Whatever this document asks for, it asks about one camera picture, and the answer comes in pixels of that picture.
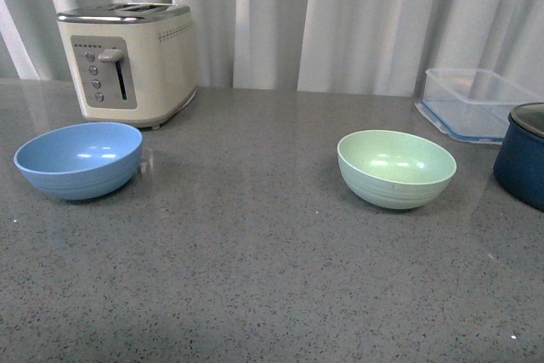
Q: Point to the green bowl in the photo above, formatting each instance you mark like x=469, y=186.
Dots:
x=394, y=170

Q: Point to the blue bowl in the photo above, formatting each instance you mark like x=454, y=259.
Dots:
x=82, y=161

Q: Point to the white curtain backdrop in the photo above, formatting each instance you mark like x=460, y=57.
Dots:
x=355, y=46

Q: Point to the cream two-slot toaster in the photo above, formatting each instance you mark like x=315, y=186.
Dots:
x=133, y=63

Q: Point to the clear plastic food container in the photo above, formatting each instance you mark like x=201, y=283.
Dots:
x=471, y=105

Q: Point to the dark blue saucepan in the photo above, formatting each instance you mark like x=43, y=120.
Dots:
x=518, y=167

